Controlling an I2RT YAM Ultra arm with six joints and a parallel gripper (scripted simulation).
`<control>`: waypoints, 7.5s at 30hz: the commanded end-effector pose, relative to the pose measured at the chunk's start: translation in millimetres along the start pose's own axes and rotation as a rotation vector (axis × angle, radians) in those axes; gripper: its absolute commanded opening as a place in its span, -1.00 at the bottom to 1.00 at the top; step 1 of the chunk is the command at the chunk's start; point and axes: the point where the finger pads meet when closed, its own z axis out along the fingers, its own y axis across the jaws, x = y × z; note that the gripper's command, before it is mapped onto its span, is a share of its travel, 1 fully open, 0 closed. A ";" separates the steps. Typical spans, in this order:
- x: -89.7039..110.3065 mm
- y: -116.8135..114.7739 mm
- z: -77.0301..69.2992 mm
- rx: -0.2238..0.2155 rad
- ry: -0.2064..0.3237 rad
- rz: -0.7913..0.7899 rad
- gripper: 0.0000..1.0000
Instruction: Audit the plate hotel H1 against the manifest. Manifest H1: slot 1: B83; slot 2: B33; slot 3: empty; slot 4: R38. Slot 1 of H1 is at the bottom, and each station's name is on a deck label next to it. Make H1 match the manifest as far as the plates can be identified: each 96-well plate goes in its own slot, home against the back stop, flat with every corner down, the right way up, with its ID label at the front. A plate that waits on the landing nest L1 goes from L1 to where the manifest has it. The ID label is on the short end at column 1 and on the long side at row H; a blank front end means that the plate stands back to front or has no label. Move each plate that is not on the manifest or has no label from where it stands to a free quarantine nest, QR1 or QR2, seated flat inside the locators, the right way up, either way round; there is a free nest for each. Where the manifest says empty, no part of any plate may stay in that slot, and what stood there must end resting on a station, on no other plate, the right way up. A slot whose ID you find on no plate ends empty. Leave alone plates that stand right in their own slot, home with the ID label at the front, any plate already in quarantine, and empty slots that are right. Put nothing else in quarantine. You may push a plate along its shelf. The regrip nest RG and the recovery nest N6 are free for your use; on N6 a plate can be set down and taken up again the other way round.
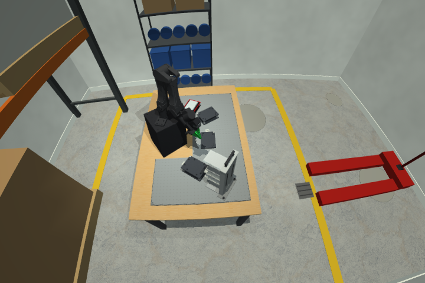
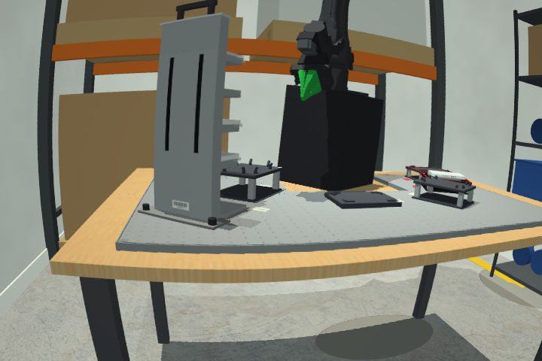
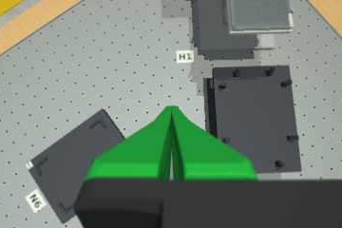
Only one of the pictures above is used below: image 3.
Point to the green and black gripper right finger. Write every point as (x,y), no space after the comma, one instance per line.
(198,155)

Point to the grey plate hotel rack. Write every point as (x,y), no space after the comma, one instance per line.
(214,32)

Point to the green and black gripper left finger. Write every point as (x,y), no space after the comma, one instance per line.
(146,153)

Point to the grey well plate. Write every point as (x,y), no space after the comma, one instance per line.
(259,17)

